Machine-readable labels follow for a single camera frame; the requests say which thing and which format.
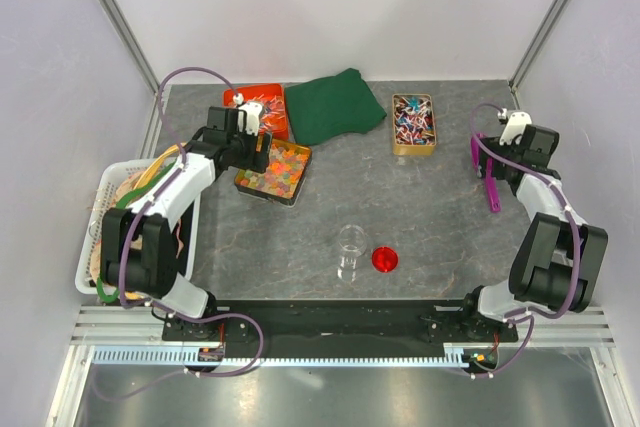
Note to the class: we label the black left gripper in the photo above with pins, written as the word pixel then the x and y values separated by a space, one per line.
pixel 257 161

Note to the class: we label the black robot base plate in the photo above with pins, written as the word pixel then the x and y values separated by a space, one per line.
pixel 448 321

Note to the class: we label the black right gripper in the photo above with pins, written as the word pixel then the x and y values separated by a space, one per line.
pixel 494 143

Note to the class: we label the folded green cloth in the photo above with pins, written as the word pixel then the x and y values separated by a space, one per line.
pixel 323 108

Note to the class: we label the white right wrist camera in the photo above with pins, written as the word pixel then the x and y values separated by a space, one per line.
pixel 515 123

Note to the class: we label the clear glass jar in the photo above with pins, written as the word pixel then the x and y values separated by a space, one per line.
pixel 352 243

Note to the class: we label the gold tin with lollipops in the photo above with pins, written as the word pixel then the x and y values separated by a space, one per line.
pixel 413 125

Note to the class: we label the red jar lid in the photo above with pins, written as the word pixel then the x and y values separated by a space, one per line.
pixel 384 259

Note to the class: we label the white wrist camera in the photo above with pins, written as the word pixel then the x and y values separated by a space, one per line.
pixel 249 116
pixel 515 123

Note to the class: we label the magenta plastic scoop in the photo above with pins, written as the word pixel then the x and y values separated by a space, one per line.
pixel 483 165

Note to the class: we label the blue slotted cable duct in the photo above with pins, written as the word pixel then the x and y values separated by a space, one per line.
pixel 196 356

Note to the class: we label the orange plastic candy box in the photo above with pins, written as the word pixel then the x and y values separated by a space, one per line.
pixel 274 119

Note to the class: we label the gold tin with star candies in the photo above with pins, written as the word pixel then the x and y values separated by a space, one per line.
pixel 283 178

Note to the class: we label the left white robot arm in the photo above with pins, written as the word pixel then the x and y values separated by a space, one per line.
pixel 139 249

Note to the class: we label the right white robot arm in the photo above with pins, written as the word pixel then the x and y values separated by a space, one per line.
pixel 558 262

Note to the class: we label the white plastic basket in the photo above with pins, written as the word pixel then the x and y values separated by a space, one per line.
pixel 111 179

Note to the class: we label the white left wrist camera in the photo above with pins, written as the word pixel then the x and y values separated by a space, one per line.
pixel 249 116

